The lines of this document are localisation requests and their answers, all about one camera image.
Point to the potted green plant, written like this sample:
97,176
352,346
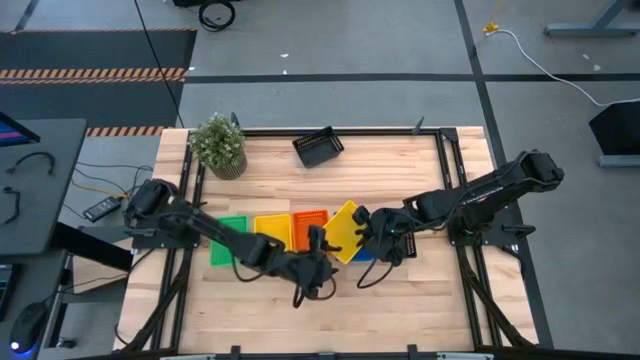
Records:
217,145

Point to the yellow plug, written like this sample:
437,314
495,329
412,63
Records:
491,28

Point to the black desk leg beam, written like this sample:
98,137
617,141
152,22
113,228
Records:
95,247

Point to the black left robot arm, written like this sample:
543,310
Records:
225,240

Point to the blue plastic basket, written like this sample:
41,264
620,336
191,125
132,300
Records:
362,256

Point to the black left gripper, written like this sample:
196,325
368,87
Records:
315,272

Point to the orange plastic basket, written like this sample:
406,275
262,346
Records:
307,227

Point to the grey side table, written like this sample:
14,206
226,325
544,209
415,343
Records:
50,200

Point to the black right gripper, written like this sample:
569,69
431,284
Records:
387,235

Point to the computer monitor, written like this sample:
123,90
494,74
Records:
12,134

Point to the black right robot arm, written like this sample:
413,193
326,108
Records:
480,192

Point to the green plastic basket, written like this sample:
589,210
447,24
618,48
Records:
222,256

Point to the black power adapter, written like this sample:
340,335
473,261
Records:
102,209

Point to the grey computer desk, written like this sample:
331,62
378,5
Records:
35,285

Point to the dark keyboard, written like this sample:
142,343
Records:
6,292

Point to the yellow plastic basket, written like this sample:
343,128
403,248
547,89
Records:
345,230
272,227

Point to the black box on grey base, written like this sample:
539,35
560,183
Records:
617,130

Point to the black hazard-striped floor mat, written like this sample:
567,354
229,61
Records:
100,50

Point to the black metal rig frame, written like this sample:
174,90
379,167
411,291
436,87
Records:
350,132

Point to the grey desk foot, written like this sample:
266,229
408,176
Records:
590,30

